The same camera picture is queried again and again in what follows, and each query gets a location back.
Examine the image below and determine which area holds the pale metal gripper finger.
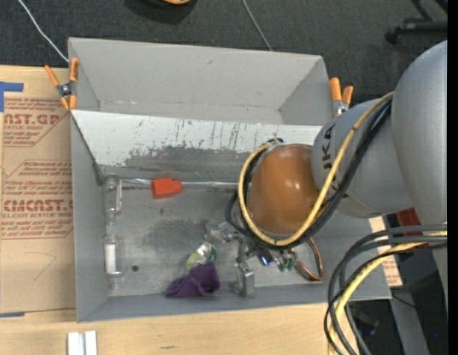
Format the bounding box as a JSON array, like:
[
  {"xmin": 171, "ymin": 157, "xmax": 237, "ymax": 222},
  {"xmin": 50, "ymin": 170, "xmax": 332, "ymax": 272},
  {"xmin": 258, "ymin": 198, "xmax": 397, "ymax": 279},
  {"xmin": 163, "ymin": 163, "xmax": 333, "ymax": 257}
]
[
  {"xmin": 228, "ymin": 263, "xmax": 257, "ymax": 298},
  {"xmin": 234, "ymin": 242, "xmax": 251, "ymax": 270}
]

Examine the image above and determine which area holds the green and yellow ball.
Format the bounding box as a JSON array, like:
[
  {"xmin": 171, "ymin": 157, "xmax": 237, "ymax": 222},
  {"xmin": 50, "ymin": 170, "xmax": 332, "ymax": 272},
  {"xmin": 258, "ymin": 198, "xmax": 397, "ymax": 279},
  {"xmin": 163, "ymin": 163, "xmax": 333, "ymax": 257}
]
[{"xmin": 186, "ymin": 241, "xmax": 218, "ymax": 272}]

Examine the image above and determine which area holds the purple cloth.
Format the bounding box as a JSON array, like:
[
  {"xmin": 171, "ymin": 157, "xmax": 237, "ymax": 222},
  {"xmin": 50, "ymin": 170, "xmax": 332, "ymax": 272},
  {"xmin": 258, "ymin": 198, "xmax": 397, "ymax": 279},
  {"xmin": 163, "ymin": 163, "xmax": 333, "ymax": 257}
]
[{"xmin": 164, "ymin": 262, "xmax": 221, "ymax": 298}]

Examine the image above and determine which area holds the orange-red block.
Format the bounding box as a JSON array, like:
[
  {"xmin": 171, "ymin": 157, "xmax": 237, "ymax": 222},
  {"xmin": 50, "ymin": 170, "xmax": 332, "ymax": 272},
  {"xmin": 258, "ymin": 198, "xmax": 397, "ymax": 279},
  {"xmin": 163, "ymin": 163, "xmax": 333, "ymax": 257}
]
[{"xmin": 151, "ymin": 177, "xmax": 183, "ymax": 200}]

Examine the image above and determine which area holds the clear bottle with white core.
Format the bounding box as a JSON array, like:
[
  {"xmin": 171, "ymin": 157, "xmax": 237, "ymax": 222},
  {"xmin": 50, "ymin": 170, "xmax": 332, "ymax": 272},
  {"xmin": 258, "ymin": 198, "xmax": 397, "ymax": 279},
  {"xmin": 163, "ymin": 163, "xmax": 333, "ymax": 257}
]
[{"xmin": 103, "ymin": 216, "xmax": 127, "ymax": 294}]

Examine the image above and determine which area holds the clear glass jar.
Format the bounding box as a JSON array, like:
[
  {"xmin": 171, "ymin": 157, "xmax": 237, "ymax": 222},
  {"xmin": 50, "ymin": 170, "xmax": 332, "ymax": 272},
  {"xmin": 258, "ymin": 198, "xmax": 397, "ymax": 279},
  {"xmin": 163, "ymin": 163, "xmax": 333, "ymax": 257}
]
[{"xmin": 104, "ymin": 175, "xmax": 124, "ymax": 216}]

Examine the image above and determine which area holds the grey metal bin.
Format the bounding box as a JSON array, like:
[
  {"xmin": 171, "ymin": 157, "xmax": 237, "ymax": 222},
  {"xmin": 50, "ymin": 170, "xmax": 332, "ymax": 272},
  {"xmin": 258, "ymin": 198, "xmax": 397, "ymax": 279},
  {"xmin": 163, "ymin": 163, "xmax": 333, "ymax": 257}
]
[{"xmin": 67, "ymin": 37, "xmax": 393, "ymax": 323}]

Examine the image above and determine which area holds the brown cardboard board red print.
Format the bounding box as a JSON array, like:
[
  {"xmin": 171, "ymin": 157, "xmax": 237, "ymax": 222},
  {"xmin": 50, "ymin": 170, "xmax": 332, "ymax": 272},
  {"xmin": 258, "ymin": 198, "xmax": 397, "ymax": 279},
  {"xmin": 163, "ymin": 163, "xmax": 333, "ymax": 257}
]
[{"xmin": 0, "ymin": 64, "xmax": 403, "ymax": 320}]

